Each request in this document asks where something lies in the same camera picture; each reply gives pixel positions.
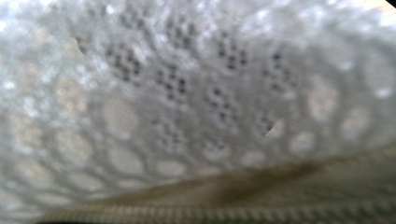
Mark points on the white mesh laundry bag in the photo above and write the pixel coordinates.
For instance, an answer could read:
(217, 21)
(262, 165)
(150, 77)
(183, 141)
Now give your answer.
(186, 93)

